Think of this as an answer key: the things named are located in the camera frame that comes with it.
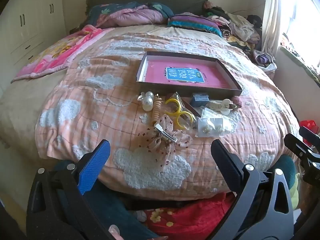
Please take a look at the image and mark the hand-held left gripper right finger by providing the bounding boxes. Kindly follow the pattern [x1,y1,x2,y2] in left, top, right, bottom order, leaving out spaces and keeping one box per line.
[211,139,294,240]

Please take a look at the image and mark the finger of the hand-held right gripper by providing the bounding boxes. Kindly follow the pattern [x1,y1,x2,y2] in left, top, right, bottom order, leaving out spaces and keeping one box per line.
[284,133,320,188]
[299,126,320,146]

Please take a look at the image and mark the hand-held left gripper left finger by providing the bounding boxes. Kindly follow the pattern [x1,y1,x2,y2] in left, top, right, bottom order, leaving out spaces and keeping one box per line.
[26,139,118,240]

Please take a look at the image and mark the earrings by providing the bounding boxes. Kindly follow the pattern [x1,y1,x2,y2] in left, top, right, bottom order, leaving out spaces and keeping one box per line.
[195,107,237,138]

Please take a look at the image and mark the yellow plastic hair clip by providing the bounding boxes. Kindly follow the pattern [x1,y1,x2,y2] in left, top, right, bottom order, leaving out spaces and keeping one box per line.
[165,98,197,130]

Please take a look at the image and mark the dotted sheer bow hair clip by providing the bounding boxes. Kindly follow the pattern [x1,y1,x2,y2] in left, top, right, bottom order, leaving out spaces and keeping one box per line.
[139,114,194,167]

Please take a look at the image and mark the beige spiral hair tie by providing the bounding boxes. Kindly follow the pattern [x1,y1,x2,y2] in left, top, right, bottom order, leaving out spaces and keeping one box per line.
[152,99,163,125]

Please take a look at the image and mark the pearl hair clip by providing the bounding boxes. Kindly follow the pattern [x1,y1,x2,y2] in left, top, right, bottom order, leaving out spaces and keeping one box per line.
[137,92,154,112]

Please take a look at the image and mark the dark box with pink lining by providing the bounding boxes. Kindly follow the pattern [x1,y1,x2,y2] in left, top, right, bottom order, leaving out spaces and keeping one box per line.
[136,51,243,97]

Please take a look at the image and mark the red object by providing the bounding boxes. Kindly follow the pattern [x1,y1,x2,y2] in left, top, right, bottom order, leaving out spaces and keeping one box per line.
[299,120,320,133]

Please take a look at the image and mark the person's right leg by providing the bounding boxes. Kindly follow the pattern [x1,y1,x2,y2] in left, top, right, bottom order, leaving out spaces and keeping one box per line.
[274,154,298,184]

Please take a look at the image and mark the person's leg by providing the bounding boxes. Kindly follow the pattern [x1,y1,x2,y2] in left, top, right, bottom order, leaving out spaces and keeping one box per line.
[54,160,158,240]
[274,154,298,184]

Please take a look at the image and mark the person's left leg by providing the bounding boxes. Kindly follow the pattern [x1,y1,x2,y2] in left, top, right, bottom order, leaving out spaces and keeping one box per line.
[54,160,158,240]

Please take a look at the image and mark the pink pompom hair clip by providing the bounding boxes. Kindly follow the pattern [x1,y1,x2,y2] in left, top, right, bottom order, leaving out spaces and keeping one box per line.
[231,96,244,110]

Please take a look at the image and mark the orange plaid cloud blanket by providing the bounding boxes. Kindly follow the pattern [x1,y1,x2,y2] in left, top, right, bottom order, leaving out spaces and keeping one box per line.
[35,34,300,202]

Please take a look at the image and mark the red floral cloth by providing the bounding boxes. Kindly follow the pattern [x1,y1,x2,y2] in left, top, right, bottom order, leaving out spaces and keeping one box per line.
[130,192,240,240]

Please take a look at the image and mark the small blue box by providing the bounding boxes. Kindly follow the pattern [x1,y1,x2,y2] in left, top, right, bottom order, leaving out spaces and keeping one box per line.
[190,93,209,108]

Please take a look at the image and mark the laundry basket with clothes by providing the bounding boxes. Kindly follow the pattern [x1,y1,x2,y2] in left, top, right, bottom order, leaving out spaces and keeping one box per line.
[254,50,278,72]

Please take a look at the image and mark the beige bed sheet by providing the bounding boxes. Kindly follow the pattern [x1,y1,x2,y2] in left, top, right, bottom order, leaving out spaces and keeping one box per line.
[0,25,250,155]

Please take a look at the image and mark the window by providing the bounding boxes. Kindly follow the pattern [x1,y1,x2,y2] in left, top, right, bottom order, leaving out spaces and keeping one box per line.
[282,0,320,68]

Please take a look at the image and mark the pink cartoon blanket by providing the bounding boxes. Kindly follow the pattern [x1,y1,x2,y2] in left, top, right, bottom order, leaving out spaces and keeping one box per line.
[11,25,113,83]

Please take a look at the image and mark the cream curtain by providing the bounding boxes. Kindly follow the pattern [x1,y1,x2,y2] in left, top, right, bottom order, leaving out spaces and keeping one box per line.
[261,0,300,63]

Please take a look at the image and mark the pile of clothes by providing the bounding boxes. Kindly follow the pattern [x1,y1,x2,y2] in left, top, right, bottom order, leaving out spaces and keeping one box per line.
[202,1,263,53]

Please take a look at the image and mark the striped purple teal pillow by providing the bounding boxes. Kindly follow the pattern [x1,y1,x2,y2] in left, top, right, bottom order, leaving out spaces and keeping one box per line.
[167,14,223,38]

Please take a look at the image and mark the pink and navy duvet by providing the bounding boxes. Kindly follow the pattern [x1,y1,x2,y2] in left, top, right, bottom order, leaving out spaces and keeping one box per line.
[86,2,174,29]

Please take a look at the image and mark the cream wardrobe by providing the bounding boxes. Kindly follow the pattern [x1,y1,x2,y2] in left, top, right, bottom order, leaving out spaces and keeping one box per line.
[0,0,70,80]

